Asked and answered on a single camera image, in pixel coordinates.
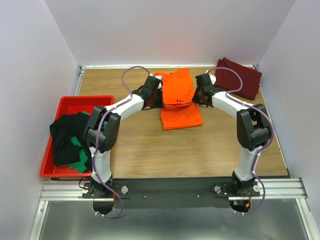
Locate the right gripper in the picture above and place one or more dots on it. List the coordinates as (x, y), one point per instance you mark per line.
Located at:
(200, 97)

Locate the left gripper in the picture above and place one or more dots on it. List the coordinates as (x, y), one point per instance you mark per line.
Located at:
(155, 100)

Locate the orange t shirt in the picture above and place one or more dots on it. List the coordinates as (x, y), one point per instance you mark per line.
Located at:
(179, 110)

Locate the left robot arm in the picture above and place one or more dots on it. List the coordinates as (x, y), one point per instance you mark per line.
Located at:
(102, 129)

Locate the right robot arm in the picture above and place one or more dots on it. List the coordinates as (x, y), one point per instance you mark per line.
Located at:
(254, 129)

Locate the folded maroon t shirt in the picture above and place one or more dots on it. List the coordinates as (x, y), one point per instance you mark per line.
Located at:
(227, 80)

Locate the red plastic bin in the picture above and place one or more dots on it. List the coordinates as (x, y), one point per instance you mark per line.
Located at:
(71, 105)

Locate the green t shirt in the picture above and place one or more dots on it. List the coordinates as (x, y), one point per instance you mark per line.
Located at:
(80, 156)

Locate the black t shirt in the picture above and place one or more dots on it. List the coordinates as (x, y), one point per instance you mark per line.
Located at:
(60, 138)

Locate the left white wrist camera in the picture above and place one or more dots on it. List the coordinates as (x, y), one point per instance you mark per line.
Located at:
(156, 81)

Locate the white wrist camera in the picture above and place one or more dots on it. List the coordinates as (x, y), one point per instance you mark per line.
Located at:
(156, 81)
(212, 77)

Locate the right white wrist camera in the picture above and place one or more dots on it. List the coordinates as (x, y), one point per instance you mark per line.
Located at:
(212, 77)

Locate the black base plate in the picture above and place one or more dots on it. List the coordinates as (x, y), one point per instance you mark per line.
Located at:
(169, 193)

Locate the aluminium frame rail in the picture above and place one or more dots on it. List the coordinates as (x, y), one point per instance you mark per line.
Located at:
(172, 209)

